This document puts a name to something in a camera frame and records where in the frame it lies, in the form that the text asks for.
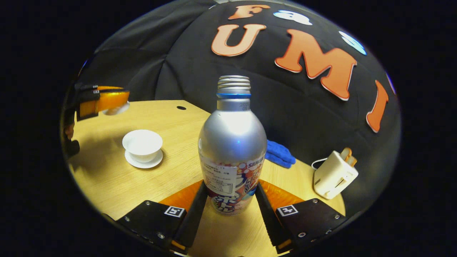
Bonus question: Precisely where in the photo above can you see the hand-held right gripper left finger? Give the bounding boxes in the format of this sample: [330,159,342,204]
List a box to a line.
[116,180,208,255]

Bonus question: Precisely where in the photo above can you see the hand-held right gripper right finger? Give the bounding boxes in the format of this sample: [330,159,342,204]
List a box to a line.
[254,180,347,255]

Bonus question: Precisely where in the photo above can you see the white teacup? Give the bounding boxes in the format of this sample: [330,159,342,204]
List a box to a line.
[122,129,163,163]

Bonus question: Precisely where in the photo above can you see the silver water bottle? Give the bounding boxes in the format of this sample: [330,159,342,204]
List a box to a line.
[198,75,267,216]

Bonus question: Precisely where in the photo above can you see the blue towel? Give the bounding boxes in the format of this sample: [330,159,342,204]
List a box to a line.
[265,140,296,169]

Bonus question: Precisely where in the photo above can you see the white saucer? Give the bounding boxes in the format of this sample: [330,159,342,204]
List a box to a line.
[124,148,164,169]

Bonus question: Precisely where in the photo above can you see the white toaster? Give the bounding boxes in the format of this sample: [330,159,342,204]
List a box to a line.
[313,151,358,200]

